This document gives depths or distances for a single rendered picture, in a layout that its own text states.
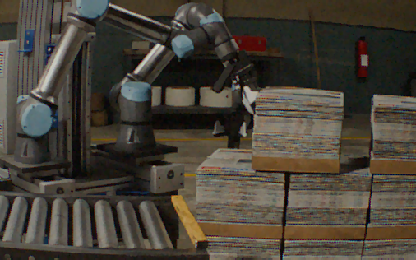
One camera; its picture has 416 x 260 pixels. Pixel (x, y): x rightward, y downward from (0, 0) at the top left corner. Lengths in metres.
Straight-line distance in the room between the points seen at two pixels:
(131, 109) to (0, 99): 0.60
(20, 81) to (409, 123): 1.51
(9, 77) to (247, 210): 1.11
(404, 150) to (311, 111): 0.36
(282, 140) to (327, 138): 0.15
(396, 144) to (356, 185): 0.20
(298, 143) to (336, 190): 0.20
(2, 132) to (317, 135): 1.30
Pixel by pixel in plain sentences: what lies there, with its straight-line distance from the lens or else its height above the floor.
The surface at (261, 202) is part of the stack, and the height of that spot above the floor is 0.73.
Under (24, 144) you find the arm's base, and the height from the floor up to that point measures 0.88.
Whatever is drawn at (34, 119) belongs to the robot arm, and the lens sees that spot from 2.30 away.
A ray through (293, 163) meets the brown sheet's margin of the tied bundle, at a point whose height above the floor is 0.86.
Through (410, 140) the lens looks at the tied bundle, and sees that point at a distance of 2.33.
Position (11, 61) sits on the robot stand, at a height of 1.15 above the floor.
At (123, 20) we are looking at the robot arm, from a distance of 2.50.
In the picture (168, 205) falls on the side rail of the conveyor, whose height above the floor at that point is 0.79.
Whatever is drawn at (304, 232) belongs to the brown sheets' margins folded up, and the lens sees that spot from 2.39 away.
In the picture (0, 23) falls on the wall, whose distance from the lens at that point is 8.94.
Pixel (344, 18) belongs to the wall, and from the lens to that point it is 9.45.
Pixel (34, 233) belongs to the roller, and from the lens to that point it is 1.72.
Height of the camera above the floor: 1.31
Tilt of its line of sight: 9 degrees down
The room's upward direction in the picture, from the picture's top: 1 degrees clockwise
